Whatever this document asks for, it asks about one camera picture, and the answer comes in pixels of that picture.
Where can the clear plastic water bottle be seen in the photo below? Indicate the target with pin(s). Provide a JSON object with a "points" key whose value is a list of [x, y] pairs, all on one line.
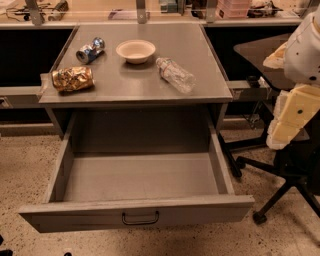
{"points": [[175, 75]]}

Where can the black office chair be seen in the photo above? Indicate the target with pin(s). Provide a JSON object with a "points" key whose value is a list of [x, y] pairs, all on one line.
{"points": [[298, 163]]}

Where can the background workbench shelf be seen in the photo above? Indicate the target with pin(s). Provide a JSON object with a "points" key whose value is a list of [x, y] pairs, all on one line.
{"points": [[14, 13]]}

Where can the open grey top drawer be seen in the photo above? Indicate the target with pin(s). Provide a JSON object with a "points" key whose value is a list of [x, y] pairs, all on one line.
{"points": [[138, 162]]}

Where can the pink plastic bin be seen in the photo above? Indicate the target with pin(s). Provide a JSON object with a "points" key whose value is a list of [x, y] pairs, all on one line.
{"points": [[230, 9]]}

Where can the black drawer handle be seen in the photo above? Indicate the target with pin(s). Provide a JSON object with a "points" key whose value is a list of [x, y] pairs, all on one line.
{"points": [[138, 220]]}

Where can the white paper bowl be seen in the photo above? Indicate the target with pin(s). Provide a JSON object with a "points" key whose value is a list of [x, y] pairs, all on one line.
{"points": [[136, 51]]}

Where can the crushed gold can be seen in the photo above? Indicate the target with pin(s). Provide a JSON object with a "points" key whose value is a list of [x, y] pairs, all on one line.
{"points": [[72, 79]]}

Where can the crushed blue silver can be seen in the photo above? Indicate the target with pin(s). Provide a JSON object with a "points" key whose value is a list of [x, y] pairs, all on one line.
{"points": [[89, 52]]}

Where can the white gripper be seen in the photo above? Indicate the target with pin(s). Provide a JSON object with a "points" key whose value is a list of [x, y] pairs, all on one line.
{"points": [[302, 55]]}

